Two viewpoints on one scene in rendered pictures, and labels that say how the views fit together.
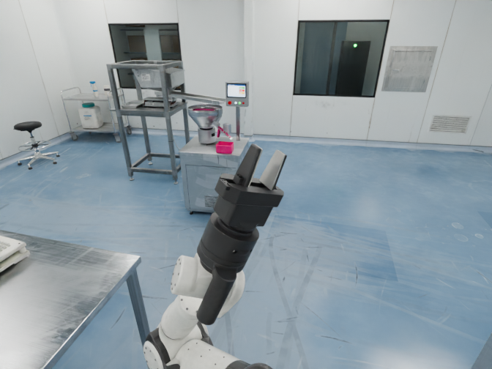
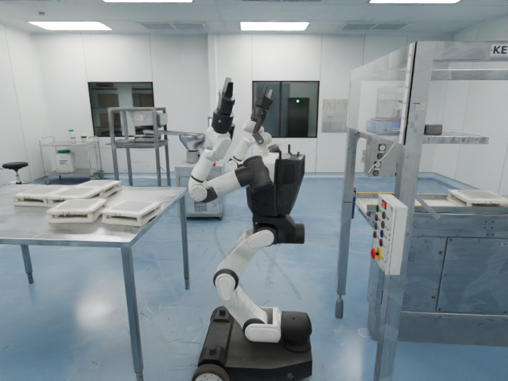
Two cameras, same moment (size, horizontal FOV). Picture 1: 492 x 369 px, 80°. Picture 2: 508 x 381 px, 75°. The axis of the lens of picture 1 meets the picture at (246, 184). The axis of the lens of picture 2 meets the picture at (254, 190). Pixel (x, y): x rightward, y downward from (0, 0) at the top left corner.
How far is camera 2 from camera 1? 1.68 m
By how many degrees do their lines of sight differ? 16
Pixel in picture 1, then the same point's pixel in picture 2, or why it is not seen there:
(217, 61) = (187, 112)
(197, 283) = (252, 124)
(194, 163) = (186, 175)
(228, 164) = (213, 174)
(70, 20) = (51, 78)
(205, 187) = not seen: hidden behind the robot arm
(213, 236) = (256, 109)
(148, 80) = (140, 119)
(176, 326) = (240, 150)
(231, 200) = (261, 97)
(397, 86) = (332, 128)
